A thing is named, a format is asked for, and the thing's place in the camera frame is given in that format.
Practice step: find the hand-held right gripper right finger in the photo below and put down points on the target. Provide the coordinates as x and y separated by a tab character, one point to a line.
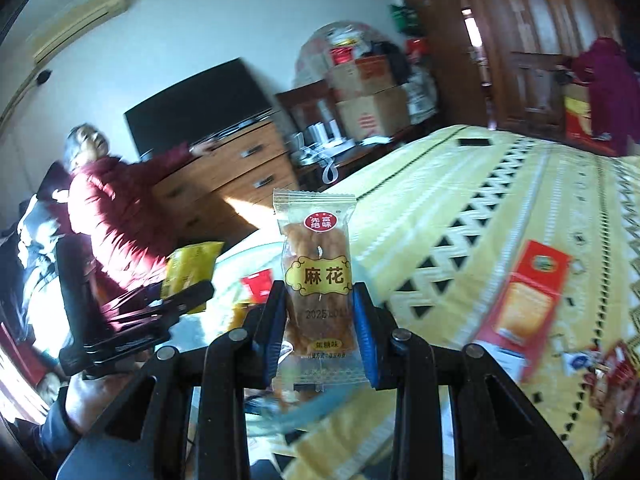
367	345

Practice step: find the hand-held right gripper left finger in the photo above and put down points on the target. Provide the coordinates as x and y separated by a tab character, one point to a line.
270	340

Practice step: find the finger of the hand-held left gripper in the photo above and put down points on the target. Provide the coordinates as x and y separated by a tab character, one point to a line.
185	292
170	319

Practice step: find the yellow snack packet with barcode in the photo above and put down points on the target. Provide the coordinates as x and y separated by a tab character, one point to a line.
192	270

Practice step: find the clear fried dough twist packet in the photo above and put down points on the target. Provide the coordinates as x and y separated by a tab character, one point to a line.
320	270

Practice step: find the person's left forearm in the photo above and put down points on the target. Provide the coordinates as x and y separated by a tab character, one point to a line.
50	430

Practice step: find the person's left hand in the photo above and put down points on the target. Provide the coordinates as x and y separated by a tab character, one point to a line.
92	397

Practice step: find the red clear pastry packet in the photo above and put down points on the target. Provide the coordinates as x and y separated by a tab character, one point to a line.
257	285

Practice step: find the wooden chest of drawers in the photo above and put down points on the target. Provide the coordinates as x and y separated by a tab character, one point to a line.
235	175

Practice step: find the orange red carton box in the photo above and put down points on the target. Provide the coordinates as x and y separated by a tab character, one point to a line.
525	305

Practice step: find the black flat television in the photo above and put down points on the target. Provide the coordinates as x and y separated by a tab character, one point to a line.
200	105

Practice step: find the dark wooden table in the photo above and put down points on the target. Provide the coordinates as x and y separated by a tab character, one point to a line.
350	155

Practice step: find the white router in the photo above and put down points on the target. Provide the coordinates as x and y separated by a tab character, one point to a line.
325	132

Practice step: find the dark wooden chair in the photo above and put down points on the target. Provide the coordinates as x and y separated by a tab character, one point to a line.
300	100

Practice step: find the black phone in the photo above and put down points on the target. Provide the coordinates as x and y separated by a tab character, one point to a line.
474	142

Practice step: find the large brown cardboard box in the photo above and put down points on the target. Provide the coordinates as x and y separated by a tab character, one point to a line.
375	115

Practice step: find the clear bag of newspapers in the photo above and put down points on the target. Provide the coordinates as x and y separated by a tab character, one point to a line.
422	95

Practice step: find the round pink tabletop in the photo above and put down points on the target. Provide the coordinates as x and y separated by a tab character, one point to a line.
312	55

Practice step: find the red plastic bag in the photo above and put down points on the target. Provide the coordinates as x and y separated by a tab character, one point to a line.
342	54

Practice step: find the red gift bag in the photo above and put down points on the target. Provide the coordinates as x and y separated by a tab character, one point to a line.
416	49

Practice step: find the brown wooden chair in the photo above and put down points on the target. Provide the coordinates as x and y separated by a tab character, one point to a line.
537	95

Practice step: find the red gold gift box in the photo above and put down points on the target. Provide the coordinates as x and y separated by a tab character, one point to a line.
582	120

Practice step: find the green bag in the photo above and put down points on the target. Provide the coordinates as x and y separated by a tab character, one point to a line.
405	17

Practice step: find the brown wooden door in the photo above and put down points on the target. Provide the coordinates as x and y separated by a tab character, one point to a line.
450	20

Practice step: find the brown wooden wardrobe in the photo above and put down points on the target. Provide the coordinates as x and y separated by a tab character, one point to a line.
525	20

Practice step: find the small black wall camera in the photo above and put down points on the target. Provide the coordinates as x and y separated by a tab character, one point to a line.
45	76

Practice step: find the wall air conditioner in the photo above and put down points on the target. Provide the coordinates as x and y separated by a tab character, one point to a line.
80	22

